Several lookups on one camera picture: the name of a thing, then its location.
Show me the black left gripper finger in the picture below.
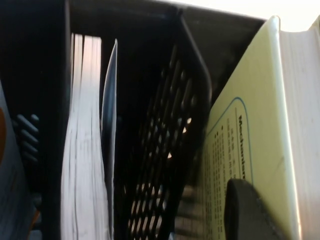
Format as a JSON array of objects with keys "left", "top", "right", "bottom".
[{"left": 223, "top": 178, "right": 289, "bottom": 240}]

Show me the yellow mechanisms sourcebook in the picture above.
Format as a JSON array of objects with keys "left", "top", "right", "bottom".
[{"left": 199, "top": 15, "right": 320, "bottom": 240}]

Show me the black perforated book stand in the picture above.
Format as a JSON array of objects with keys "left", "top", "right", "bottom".
[{"left": 0, "top": 0, "right": 266, "bottom": 240}]

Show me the dark mobile robot book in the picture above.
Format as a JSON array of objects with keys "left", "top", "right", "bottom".
[{"left": 60, "top": 33, "right": 119, "bottom": 240}]

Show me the white ROS2 programming book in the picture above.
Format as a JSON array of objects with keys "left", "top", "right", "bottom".
[{"left": 0, "top": 79, "right": 41, "bottom": 240}]

